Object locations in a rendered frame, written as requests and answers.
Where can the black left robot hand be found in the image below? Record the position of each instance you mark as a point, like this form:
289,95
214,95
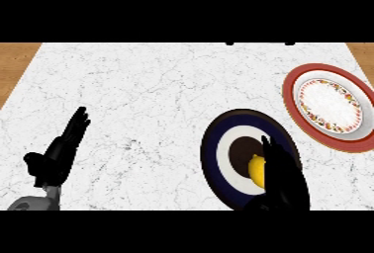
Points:
61,151

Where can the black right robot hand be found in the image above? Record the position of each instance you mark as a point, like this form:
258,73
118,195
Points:
285,178

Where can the dark blue and white plate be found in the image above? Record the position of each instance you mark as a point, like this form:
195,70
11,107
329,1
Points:
229,158

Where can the red rimmed floral plate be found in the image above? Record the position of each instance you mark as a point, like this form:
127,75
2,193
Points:
332,105

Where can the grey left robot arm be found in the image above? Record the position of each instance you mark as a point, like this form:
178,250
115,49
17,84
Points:
39,199

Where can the yellow lemon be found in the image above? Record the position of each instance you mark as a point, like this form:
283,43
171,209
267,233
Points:
258,171

